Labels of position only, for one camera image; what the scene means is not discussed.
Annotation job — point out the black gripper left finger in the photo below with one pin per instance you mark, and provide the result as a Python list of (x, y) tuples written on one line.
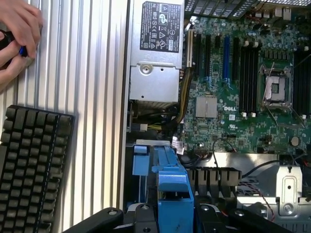
[(104, 218)]

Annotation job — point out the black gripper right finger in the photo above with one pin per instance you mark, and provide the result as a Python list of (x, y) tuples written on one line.
[(243, 219)]

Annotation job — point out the grey metal disk bay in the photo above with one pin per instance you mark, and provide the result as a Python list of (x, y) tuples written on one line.
[(289, 191)]

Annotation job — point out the black RAM slot bank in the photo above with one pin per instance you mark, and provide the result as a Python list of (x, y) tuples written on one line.
[(302, 82), (249, 80)]

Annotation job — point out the long black expansion slot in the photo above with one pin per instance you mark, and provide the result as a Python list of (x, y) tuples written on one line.
[(208, 55), (198, 54), (235, 58)]

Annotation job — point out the blue expansion slot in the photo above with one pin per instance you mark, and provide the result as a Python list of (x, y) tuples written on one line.
[(226, 58)]

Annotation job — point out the white expansion slot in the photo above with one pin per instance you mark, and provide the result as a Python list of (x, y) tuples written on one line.
[(190, 48)]

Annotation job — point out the short black expansion slot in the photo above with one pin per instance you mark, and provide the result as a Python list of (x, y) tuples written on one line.
[(217, 41)]

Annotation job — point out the person's right hand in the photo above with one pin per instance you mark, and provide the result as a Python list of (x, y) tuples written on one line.
[(9, 70)]

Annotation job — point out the person's left hand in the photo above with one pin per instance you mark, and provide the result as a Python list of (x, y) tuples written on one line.
[(22, 19)]

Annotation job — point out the black plastic card guide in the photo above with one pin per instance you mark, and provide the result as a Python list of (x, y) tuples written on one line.
[(213, 179)]

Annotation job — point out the black keyboard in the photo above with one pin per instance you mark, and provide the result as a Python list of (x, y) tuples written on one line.
[(29, 170)]

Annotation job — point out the green Dell motherboard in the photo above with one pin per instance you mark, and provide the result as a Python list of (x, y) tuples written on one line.
[(243, 126)]

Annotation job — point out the round coin battery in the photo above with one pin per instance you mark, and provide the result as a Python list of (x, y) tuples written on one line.
[(295, 140)]

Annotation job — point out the silver chipset heat sink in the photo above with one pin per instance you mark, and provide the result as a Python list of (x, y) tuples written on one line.
[(206, 106)]

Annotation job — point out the open grey PC case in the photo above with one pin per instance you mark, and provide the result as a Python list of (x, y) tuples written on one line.
[(127, 97)]

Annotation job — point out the silver power supply unit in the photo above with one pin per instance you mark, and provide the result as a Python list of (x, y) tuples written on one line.
[(155, 48)]

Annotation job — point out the CPU socket with metal frame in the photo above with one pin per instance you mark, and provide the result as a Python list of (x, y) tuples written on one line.
[(275, 87)]

